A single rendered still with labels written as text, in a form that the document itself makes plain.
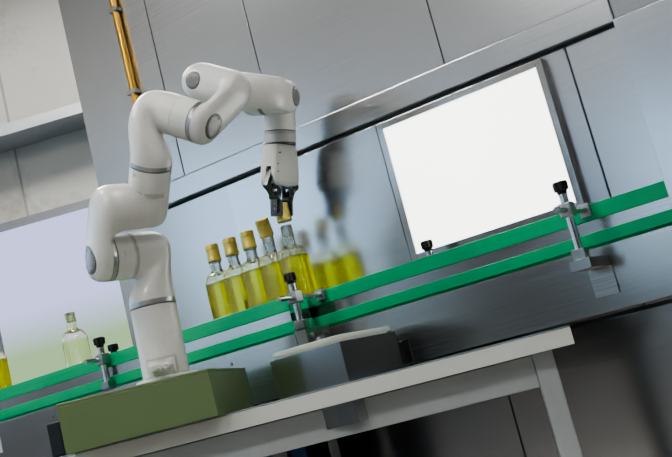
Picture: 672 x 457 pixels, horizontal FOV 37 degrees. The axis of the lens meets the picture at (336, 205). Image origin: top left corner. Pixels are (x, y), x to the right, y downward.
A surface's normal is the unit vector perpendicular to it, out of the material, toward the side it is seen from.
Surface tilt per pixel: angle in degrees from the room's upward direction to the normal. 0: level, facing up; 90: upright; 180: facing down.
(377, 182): 90
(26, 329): 90
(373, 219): 90
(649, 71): 90
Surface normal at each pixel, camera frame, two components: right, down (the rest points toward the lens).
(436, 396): -0.14, -0.14
